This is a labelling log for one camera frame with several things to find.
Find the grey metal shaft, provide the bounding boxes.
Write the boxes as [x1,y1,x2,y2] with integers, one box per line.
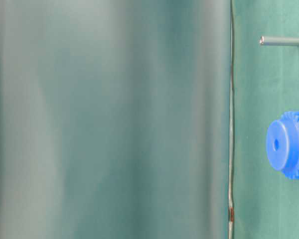
[259,36,299,46]

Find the blue plastic gear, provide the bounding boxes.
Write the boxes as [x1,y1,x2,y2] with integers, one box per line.
[266,111,299,179]

